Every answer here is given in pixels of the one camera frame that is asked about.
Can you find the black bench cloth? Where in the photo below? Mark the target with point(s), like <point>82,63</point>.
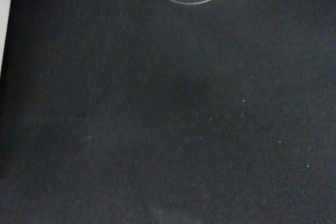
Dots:
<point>168,108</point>

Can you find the white electronic balance steel pan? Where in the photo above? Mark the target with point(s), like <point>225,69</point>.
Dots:
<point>5,11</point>

